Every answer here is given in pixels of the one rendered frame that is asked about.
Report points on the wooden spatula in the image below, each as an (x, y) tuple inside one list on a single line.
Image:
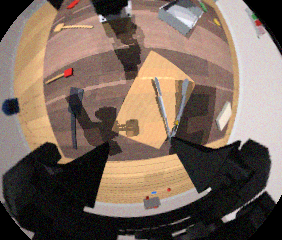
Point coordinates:
[(59, 28)]

